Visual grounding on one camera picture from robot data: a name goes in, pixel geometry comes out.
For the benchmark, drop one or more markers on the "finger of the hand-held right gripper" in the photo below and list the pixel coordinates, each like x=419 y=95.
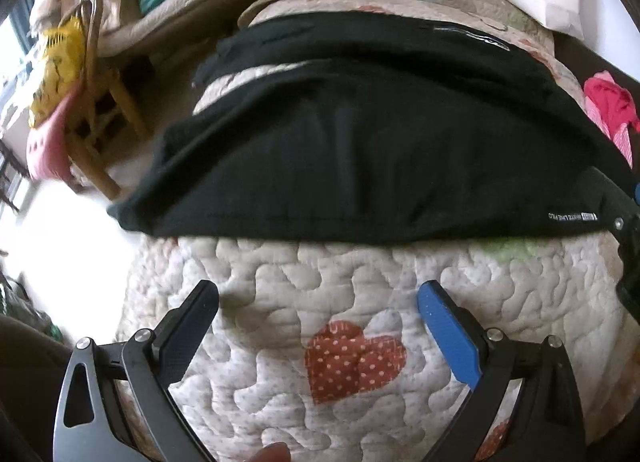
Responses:
x=617 y=209

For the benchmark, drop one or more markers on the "yellow plastic bag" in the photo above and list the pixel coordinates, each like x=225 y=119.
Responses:
x=60 y=67

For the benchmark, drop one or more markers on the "black pants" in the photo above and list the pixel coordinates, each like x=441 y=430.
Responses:
x=350 y=152

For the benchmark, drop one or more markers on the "quilted patchwork blanket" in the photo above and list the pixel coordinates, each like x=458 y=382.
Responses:
x=280 y=292

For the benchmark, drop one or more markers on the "pink cloth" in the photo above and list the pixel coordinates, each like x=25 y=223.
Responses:
x=50 y=142

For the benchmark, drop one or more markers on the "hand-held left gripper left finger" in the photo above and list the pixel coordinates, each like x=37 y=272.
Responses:
x=187 y=337

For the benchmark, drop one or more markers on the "pink striped garment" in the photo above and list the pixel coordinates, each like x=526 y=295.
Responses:
x=607 y=97

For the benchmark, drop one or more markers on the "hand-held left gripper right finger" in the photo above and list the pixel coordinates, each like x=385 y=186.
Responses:
x=450 y=337

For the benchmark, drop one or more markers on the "person's left hand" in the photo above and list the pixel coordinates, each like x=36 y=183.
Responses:
x=270 y=454

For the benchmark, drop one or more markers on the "wooden chair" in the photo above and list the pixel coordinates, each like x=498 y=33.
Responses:
x=110 y=107

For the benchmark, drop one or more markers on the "beige chair cushion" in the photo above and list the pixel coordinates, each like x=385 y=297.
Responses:
x=190 y=12

